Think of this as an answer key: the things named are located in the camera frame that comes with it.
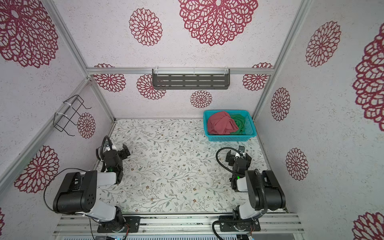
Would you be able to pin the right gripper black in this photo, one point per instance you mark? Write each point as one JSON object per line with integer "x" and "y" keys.
{"x": 240, "y": 154}

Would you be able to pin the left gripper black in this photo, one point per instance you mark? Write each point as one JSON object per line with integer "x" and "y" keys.
{"x": 122, "y": 151}

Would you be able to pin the pink tank top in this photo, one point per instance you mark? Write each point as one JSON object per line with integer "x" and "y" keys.
{"x": 221, "y": 123}

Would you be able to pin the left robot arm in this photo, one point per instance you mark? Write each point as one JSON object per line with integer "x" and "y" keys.
{"x": 78, "y": 192}

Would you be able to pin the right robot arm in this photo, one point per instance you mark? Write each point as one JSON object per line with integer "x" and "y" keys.
{"x": 263, "y": 189}

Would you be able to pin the green tank top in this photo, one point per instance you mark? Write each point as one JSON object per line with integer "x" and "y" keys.
{"x": 240, "y": 121}

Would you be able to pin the teal plastic basket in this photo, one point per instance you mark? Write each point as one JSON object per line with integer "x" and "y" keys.
{"x": 250, "y": 129}

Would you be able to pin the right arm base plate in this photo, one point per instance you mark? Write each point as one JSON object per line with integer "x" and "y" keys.
{"x": 229, "y": 224}

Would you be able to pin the black wire wall rack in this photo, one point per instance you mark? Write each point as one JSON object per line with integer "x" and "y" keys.
{"x": 62, "y": 119}

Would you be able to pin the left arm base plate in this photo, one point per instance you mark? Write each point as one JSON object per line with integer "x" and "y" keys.
{"x": 129, "y": 224}

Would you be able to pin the aluminium front rail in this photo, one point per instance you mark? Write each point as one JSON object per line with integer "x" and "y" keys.
{"x": 193, "y": 224}

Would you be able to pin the grey wall shelf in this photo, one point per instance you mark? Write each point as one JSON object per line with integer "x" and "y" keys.
{"x": 191, "y": 81}

